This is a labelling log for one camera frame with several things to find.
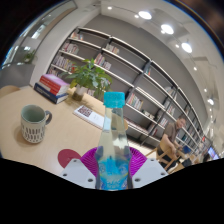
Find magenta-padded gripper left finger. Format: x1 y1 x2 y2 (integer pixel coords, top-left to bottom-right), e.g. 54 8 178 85
59 147 101 190

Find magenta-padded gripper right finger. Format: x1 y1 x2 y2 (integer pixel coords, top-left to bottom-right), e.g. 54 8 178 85
128 147 169 189

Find clear bottle with blue cap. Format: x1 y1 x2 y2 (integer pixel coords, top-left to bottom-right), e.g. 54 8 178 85
94 91 134 192

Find flat round red coaster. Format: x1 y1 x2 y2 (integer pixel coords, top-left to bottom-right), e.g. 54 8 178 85
57 148 83 169

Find wooden slat-back chair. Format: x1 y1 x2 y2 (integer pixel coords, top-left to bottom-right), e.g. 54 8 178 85
145 141 184 174

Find person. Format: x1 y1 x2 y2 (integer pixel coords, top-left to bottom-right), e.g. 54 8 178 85
156 114 188 168

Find white open magazine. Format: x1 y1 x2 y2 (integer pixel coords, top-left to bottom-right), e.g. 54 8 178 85
72 105 106 130

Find grey-green patterned mug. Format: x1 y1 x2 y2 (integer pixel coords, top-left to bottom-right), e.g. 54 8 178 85
20 104 53 145

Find dark blue book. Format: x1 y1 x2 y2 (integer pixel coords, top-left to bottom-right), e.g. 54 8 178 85
33 82 69 105

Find grey bookshelf unit with books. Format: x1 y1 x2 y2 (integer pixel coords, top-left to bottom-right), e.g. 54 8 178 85
46 26 208 158

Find red book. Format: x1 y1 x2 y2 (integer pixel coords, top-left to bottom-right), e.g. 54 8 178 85
39 78 69 96

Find pink-covered book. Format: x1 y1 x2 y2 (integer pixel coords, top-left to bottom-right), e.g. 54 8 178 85
39 73 71 90

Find green potted plant, white pot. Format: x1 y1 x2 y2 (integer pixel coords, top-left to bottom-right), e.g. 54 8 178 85
59 58 114 102

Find wooden round-back chair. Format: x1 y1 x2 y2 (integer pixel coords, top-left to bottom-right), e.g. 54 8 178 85
0 84 21 99

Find small green background plant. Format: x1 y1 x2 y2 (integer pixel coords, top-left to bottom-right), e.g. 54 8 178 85
21 49 37 64

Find round ceiling lights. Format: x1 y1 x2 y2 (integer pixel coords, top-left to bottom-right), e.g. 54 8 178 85
106 4 216 108

